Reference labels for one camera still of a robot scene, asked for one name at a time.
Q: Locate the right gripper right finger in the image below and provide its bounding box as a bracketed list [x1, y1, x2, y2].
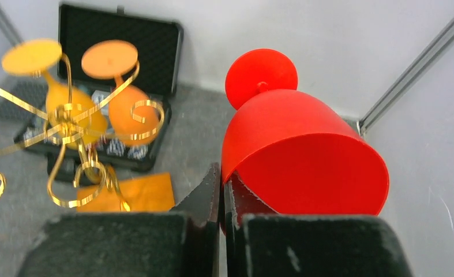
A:
[223, 174, 412, 276]

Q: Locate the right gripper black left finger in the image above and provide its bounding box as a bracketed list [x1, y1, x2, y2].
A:
[18, 163, 221, 276]

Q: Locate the red wine glass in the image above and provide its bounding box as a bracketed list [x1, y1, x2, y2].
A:
[221, 48, 390, 216]

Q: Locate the orange wooden rack base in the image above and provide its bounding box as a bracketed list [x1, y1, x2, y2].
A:
[77, 173, 175, 212]

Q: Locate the orange wine glass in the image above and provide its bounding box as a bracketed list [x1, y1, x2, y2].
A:
[81, 40, 159, 134]

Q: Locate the yellow wine glass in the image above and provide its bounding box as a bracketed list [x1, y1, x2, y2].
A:
[1, 39, 108, 150]

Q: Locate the black poker chip case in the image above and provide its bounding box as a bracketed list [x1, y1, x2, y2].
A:
[2, 3, 182, 173]

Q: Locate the black studded mat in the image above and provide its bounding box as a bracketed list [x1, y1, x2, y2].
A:
[0, 81, 48, 121]

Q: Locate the gold wire glass rack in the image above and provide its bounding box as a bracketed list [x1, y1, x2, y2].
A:
[0, 62, 165, 212]

